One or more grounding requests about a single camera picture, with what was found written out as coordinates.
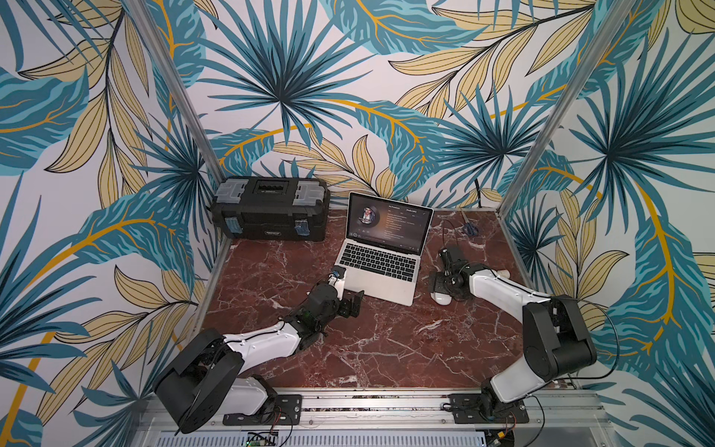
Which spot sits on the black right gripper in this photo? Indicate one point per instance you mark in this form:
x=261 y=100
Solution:
x=447 y=265

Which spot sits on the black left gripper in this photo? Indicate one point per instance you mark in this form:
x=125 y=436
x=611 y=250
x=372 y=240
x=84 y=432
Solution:
x=346 y=310

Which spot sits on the white wireless mouse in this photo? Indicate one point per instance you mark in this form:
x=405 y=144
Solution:
x=438 y=291

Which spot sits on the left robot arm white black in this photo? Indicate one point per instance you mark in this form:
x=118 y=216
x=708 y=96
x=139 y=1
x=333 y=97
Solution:
x=203 y=379

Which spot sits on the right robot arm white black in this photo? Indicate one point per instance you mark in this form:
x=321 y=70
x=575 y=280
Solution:
x=555 y=338

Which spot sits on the silver laptop with dark screen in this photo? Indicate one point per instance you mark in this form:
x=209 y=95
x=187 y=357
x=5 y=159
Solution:
x=382 y=250

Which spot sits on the black plastic toolbox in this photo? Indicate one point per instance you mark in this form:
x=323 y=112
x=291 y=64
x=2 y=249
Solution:
x=265 y=208

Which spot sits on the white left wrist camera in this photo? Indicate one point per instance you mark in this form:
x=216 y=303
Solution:
x=337 y=279

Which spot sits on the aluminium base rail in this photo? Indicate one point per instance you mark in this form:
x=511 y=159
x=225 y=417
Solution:
x=395 y=417

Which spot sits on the right aluminium corner post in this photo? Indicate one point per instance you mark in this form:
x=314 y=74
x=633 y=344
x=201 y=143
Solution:
x=602 y=38

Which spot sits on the aluminium corner post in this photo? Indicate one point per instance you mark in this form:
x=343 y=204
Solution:
x=602 y=38
x=152 y=38

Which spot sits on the left aluminium corner post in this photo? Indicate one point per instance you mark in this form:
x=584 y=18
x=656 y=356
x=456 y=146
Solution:
x=152 y=38

